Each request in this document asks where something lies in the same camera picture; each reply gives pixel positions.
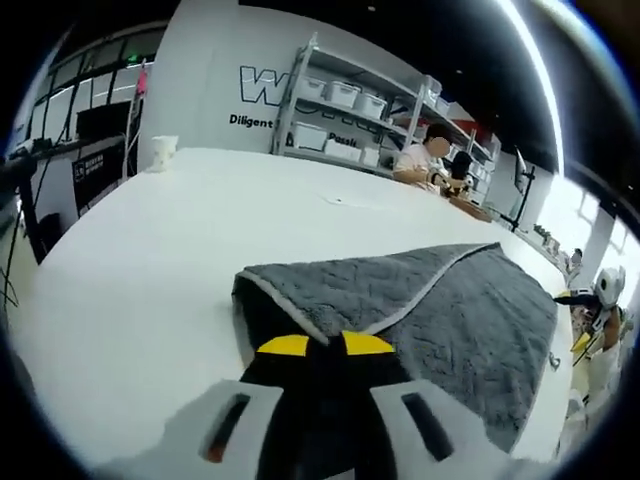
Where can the grey towel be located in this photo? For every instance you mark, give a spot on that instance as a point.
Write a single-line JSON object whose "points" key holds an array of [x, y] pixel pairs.
{"points": [[450, 325]]}

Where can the person's right hand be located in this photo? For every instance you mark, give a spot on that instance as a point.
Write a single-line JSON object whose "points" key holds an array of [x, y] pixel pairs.
{"points": [[614, 330]]}

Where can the black clamp stand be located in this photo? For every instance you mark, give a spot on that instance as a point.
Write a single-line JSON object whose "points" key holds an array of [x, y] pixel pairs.
{"points": [[522, 195]]}

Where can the brown wooden box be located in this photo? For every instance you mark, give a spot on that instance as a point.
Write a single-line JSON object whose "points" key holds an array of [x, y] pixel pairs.
{"points": [[472, 210]]}

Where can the white paper strip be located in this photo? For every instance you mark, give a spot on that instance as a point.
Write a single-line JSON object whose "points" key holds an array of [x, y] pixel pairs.
{"points": [[350, 200]]}

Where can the white paper cup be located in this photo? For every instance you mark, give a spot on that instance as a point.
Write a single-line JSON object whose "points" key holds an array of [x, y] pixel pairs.
{"points": [[164, 152]]}

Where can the dark counter desk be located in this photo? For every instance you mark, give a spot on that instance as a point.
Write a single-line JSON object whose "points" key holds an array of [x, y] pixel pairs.
{"points": [[85, 180]]}

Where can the black tripod stand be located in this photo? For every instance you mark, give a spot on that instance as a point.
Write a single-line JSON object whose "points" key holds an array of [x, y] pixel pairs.
{"points": [[27, 210]]}

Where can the white ladder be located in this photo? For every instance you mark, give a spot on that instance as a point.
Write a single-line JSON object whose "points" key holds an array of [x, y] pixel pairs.
{"points": [[132, 130]]}

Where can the rows of white storage bins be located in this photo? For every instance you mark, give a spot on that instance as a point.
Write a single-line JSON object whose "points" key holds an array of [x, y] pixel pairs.
{"points": [[342, 92]]}

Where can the black monitor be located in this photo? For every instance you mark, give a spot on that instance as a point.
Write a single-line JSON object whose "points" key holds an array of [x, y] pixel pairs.
{"points": [[102, 120]]}

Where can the grey metal shelving unit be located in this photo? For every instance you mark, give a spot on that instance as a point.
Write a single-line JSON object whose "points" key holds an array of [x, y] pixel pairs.
{"points": [[298, 85]]}

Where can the pink hanging cloth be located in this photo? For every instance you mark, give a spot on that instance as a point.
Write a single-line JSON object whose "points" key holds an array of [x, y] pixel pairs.
{"points": [[142, 84]]}

